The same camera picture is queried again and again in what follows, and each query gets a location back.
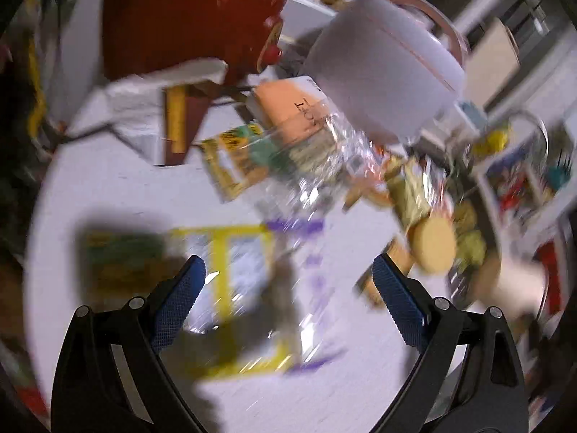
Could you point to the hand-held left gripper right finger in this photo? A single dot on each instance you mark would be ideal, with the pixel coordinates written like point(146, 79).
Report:
point(401, 302)

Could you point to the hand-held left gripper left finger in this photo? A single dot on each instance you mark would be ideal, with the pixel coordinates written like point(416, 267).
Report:
point(178, 302)

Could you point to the yellow-edged noodle packet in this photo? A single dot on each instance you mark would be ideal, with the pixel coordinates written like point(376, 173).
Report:
point(221, 252)

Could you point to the purple-edged clear wrapper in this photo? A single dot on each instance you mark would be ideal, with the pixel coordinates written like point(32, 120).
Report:
point(315, 275)

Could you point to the brown cardboard piece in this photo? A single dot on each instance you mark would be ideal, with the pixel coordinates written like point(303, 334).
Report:
point(383, 275)

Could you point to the round tan cookie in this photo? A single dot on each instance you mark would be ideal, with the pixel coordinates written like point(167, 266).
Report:
point(432, 246)

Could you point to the small yellow-green sachet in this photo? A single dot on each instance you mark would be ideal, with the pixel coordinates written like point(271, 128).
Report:
point(126, 255)

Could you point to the green and yellow wrapper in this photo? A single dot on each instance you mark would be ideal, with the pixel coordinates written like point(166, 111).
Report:
point(417, 194)

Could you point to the yellow printed packet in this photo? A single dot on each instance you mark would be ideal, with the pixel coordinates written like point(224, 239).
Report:
point(232, 162)

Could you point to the crumpled clear plastic bag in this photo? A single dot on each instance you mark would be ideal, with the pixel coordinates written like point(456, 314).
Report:
point(324, 167)

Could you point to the yellow dish soap bottle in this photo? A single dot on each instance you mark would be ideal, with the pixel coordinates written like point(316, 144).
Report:
point(493, 142)

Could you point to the torn brown carton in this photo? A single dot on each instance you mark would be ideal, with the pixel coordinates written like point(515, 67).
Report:
point(180, 112)

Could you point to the grey-blue container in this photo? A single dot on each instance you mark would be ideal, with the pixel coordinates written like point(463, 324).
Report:
point(471, 116)

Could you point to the teal utensil holder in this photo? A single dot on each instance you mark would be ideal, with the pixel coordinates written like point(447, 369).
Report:
point(559, 176)

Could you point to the steel faucet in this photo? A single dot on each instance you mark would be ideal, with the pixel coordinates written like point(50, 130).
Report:
point(534, 126)

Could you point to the peach coloured box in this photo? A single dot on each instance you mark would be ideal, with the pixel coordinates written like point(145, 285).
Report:
point(288, 108)

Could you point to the white round pot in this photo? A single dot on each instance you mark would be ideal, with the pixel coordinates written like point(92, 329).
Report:
point(383, 72)

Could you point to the beige cutting board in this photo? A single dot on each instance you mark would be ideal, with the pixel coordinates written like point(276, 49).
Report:
point(491, 67)

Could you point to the brown ceramic slow cooker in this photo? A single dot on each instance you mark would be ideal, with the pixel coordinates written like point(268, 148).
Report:
point(189, 18)

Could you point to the white barred window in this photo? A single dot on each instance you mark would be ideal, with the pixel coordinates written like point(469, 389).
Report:
point(532, 18)

